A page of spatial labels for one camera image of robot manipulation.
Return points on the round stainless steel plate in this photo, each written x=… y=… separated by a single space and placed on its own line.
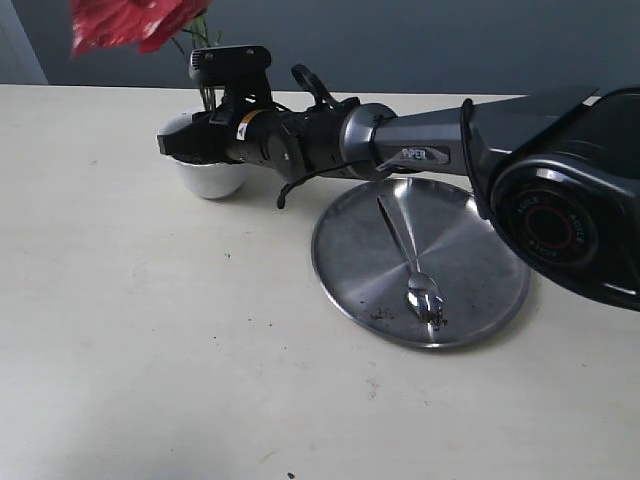
x=482 y=283

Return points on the stainless steel spoon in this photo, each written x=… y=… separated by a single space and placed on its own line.
x=422 y=292

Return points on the red artificial flower green stem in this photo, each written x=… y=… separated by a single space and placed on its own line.
x=146 y=24

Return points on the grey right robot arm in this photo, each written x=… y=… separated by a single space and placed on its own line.
x=556 y=173

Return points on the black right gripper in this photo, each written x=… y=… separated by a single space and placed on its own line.
x=263 y=137

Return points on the white scalloped flower pot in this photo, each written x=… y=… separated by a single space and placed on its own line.
x=211 y=181

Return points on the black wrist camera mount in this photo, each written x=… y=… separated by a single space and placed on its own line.
x=240 y=71

